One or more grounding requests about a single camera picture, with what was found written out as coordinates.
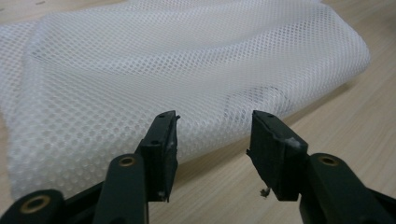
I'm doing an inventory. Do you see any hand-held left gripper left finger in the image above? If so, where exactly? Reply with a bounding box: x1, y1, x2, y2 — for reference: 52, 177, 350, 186
134, 110, 181, 203

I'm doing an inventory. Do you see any white mesh laundry bag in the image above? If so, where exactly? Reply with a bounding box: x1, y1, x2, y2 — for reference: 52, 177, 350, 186
0, 0, 372, 200

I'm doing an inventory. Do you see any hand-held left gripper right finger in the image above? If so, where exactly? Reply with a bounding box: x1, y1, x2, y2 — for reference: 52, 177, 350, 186
246, 109, 310, 202

